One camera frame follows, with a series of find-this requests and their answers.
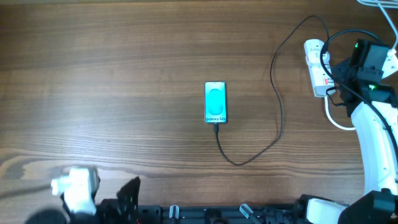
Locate Galaxy S25 smartphone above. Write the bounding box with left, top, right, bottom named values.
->
left=205, top=82, right=227, bottom=123

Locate black charging cable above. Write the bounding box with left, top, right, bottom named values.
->
left=213, top=15, right=330, bottom=167

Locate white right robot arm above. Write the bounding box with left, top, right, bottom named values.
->
left=292, top=39, right=397, bottom=223

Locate white charger adapter plug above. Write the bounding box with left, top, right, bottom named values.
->
left=305, top=48, right=330, bottom=66

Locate white power strip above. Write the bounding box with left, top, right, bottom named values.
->
left=303, top=39, right=335, bottom=98

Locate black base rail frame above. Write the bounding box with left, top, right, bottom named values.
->
left=97, top=199, right=306, bottom=224

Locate white power strip cord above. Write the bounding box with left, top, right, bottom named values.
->
left=324, top=0, right=398, bottom=131

